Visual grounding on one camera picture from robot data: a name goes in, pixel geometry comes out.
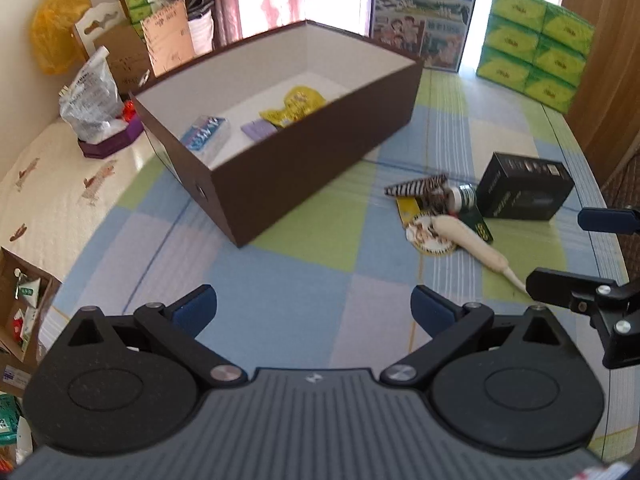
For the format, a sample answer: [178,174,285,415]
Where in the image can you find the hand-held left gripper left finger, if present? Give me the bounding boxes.
[65,284,248,389]

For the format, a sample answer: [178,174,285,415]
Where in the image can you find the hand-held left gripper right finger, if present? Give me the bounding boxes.
[379,285,568,389]

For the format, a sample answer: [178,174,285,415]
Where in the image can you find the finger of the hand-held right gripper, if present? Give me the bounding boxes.
[577,206,640,235]
[525,267,640,371]

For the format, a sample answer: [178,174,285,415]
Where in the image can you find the blue white packet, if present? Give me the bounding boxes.
[179,115,232,153]

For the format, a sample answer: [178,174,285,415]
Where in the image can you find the brown cardboard box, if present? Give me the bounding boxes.
[129,20,423,248]

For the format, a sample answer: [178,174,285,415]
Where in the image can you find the purple packet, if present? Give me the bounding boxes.
[240,119,278,142]

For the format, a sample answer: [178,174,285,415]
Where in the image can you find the lemon yellow packet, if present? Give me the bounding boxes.
[259,85,327,128]

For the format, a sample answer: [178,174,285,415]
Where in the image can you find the checked cloth desktop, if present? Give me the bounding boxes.
[40,67,631,436]

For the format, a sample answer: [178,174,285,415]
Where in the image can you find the yellow snack packet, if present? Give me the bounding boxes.
[397,196,457,256]

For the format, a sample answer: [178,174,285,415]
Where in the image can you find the black box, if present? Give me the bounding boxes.
[476,151,575,222]

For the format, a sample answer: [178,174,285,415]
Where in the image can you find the dark green packet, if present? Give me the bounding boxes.
[457,209,494,245]

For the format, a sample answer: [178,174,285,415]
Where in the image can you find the small white bottle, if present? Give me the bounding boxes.
[446,184,479,213]

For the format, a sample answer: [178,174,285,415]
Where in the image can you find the striped cone packet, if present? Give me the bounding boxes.
[384,174,449,211]

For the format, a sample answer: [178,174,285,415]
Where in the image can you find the small white green carton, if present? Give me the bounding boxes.
[15,280,41,311]

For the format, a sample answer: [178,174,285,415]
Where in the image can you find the wooden door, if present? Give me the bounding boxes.
[562,0,640,161]

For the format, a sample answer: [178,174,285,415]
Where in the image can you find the cream printed blanket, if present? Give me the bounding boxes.
[0,120,166,281]

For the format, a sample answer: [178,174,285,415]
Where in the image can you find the purple hexagonal box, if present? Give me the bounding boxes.
[77,112,145,158]

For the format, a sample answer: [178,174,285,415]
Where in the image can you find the open cardboard box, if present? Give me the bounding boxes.
[0,246,62,396]

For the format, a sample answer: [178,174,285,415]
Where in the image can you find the green tissue pack bundle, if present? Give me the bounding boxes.
[475,0,597,115]

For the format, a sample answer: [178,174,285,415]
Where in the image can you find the green printed packet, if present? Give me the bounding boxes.
[0,392,21,448]

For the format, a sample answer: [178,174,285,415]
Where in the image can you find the clear printed plastic bag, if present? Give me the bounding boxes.
[59,46,123,142]

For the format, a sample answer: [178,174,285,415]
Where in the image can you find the blue milk carton box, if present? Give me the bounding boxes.
[369,0,483,72]

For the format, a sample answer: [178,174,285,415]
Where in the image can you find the white stacked containers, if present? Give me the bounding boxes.
[187,10,216,56]

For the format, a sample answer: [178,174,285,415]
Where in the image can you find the black bag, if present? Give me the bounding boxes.
[185,0,216,21]

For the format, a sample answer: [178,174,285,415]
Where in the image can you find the green tissue box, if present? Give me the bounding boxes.
[122,0,161,23]

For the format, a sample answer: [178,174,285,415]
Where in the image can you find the yellow plastic bag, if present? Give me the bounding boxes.
[29,0,93,77]

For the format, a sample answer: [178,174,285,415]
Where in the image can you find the cream white handle tool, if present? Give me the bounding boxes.
[432,215,530,292]

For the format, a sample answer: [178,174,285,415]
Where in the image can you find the cardboard box with white handle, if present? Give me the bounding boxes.
[72,1,151,96]

